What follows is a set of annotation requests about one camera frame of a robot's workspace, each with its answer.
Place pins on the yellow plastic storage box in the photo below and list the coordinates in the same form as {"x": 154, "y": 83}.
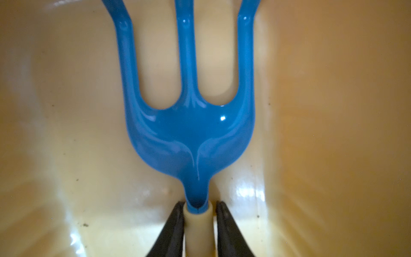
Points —
{"x": 326, "y": 174}

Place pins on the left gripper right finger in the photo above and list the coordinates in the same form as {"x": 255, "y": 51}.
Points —
{"x": 230, "y": 241}

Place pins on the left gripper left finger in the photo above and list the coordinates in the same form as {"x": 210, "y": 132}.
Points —
{"x": 170, "y": 240}

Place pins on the blue rake yellow handle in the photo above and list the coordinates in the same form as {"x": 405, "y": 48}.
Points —
{"x": 192, "y": 140}

